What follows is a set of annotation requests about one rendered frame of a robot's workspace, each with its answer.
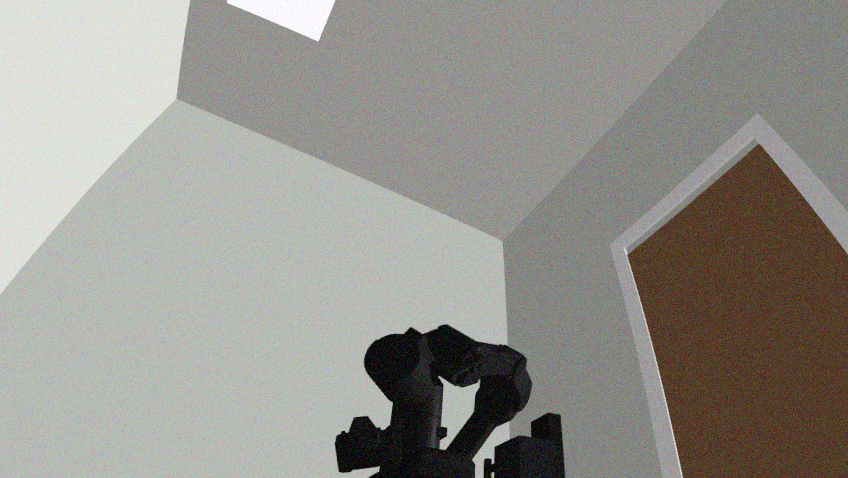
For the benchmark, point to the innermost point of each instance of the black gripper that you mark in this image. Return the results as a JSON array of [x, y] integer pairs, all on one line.
[[421, 456]]

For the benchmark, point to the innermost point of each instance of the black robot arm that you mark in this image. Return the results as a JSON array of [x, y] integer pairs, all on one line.
[[405, 367]]

